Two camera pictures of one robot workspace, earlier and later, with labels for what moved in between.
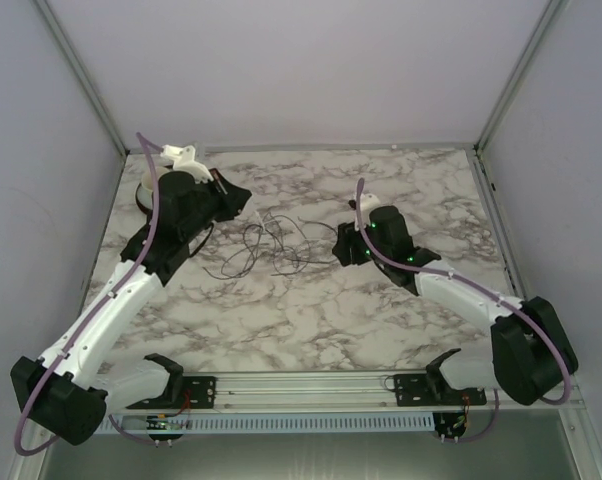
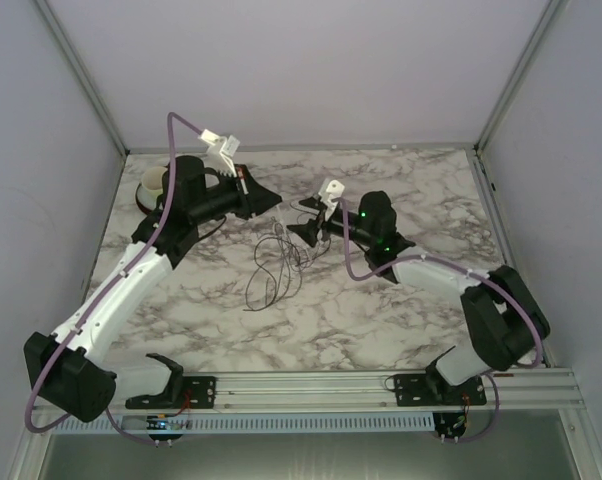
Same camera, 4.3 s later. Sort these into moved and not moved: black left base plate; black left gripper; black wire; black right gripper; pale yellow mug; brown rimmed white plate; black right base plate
Moved: black right gripper; black left gripper; black wire
Not moved: black left base plate; black right base plate; brown rimmed white plate; pale yellow mug
